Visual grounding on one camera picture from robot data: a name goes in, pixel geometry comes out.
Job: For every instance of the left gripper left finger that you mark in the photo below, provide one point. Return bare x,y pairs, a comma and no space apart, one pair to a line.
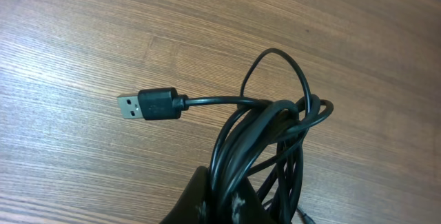
191,207

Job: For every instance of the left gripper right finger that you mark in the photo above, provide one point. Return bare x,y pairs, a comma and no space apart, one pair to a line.
246,206

